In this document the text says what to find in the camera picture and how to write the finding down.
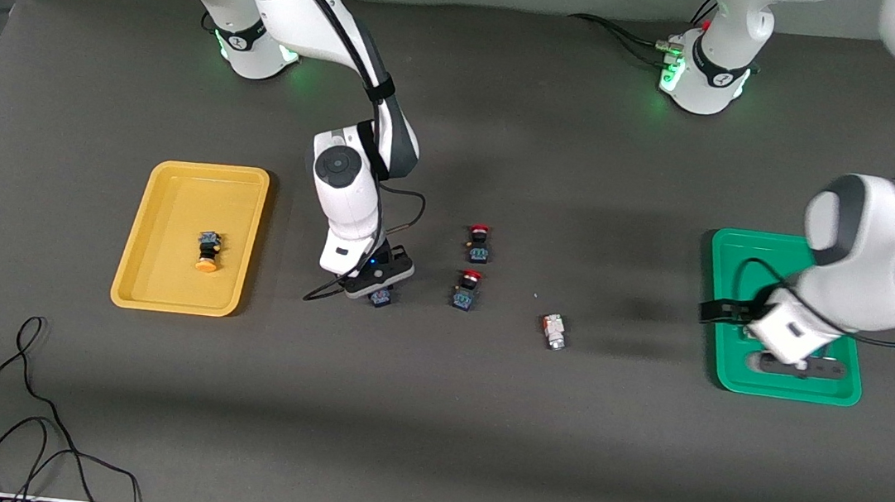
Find loose black cable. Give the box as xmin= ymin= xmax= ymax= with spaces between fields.
xmin=0 ymin=312 xmax=161 ymax=502

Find yellow plastic tray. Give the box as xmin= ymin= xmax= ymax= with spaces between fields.
xmin=109 ymin=154 xmax=272 ymax=323

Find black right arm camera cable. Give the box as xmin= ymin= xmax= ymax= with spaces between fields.
xmin=50 ymin=0 xmax=450 ymax=313

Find red push button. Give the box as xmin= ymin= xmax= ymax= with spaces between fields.
xmin=451 ymin=268 xmax=485 ymax=313
xmin=464 ymin=222 xmax=496 ymax=265

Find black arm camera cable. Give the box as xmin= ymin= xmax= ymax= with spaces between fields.
xmin=50 ymin=0 xmax=450 ymax=313
xmin=726 ymin=0 xmax=895 ymax=349

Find green plastic tray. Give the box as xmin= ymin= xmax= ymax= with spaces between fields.
xmin=696 ymin=227 xmax=878 ymax=409

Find black left arm base cables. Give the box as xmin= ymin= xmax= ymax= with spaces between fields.
xmin=563 ymin=12 xmax=684 ymax=70

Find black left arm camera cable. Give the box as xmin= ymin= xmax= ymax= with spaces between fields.
xmin=726 ymin=0 xmax=895 ymax=349

